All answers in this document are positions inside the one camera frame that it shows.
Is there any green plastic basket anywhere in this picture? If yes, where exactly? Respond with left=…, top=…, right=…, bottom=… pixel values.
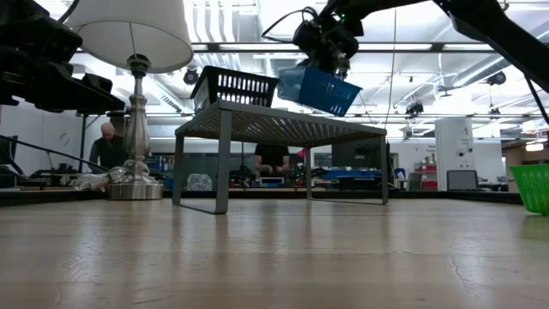
left=508, top=164, right=549, bottom=216

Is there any grey wrapped bundle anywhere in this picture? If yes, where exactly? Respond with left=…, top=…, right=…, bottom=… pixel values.
left=187, top=173, right=214, bottom=192

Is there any clear plastic wrapping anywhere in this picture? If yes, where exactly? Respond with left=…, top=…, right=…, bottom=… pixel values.
left=69, top=166, right=130, bottom=192

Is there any person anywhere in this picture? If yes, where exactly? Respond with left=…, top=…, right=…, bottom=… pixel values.
left=88, top=122, right=130, bottom=173
left=252, top=143, right=293, bottom=179

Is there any blue plastic basket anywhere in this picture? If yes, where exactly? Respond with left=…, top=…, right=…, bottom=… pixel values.
left=276, top=64, right=364, bottom=118

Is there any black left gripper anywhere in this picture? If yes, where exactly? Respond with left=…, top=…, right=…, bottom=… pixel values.
left=0, top=0, right=126, bottom=116

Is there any black monitor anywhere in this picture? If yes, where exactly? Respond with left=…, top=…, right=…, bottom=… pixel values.
left=331, top=143, right=386, bottom=172

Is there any black plastic basket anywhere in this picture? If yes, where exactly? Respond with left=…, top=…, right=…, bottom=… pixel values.
left=190, top=65, right=280, bottom=115

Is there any red storage shelf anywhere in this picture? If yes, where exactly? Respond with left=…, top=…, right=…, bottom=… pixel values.
left=413, top=161, right=438, bottom=191

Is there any silver table lamp white shade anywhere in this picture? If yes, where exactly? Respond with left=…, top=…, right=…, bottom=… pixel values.
left=63, top=0, right=195, bottom=201

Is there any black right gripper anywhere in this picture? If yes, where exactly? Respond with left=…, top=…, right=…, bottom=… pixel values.
left=293, top=12, right=365, bottom=82

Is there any blue background table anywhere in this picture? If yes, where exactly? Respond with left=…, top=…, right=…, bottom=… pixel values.
left=321, top=168, right=383, bottom=181

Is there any grey perforated metal desk riser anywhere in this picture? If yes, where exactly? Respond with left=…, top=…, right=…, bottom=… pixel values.
left=172, top=100, right=389, bottom=215

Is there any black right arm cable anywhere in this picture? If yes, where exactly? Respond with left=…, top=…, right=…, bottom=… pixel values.
left=261, top=6, right=319, bottom=43

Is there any grey monitor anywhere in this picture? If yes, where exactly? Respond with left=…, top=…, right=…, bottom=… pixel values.
left=446, top=169, right=480, bottom=192

